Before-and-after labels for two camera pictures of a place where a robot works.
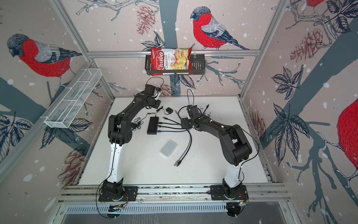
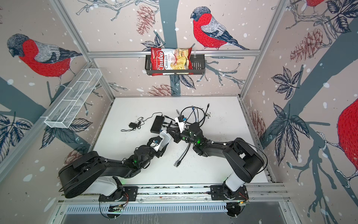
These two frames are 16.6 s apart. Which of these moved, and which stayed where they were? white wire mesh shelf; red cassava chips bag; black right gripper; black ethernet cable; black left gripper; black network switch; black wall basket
Moved: black network switch; black left gripper; black ethernet cable; black right gripper
Stayed: red cassava chips bag; black wall basket; white wire mesh shelf
